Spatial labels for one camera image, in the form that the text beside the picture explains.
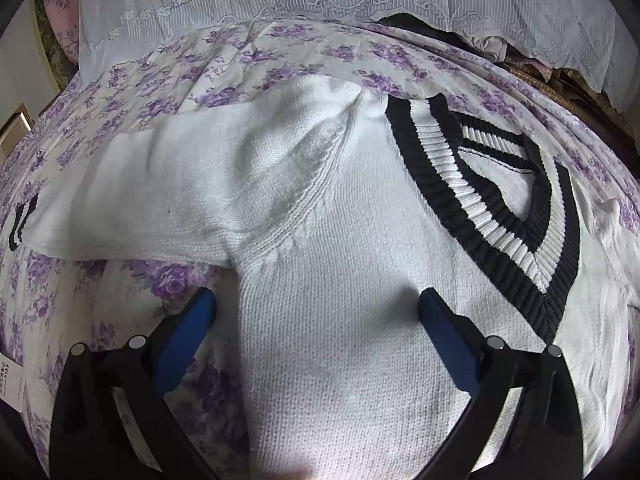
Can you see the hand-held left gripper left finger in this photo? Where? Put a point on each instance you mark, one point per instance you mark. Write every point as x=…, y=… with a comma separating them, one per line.
x=185, y=340

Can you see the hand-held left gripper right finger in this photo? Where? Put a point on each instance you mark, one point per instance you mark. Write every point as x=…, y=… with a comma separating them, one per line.
x=450, y=345

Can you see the white knit sweater black collar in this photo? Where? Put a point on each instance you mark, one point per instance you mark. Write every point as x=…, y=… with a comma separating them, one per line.
x=325, y=235

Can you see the white paper tag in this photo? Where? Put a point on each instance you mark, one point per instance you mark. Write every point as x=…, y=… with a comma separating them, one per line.
x=11, y=382

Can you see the purple floral bedsheet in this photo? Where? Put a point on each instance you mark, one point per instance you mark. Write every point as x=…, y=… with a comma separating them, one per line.
x=200, y=60

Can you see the brown woven mat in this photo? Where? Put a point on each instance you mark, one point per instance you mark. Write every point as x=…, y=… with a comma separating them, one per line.
x=560, y=82

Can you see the dark cloth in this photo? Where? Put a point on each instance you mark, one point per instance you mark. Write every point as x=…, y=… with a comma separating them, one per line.
x=425, y=27

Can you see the pink pillow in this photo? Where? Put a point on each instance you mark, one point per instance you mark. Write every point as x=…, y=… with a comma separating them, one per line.
x=60, y=10

